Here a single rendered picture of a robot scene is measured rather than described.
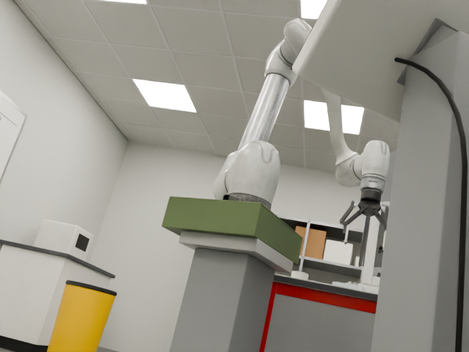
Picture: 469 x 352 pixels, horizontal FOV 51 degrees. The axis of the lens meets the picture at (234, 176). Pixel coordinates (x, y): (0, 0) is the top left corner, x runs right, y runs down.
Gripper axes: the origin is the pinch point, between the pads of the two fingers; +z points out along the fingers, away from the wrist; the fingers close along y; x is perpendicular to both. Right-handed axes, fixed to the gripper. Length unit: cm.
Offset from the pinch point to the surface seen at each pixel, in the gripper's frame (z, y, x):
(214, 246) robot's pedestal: 19, -44, -41
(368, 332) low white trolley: 29.8, 6.0, 14.2
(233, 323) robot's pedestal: 39, -33, -40
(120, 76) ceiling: -190, -264, 225
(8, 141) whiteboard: -82, -318, 172
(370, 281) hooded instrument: -1, 6, 83
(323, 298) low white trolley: 20.7, -12.3, 14.0
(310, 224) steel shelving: -104, -57, 371
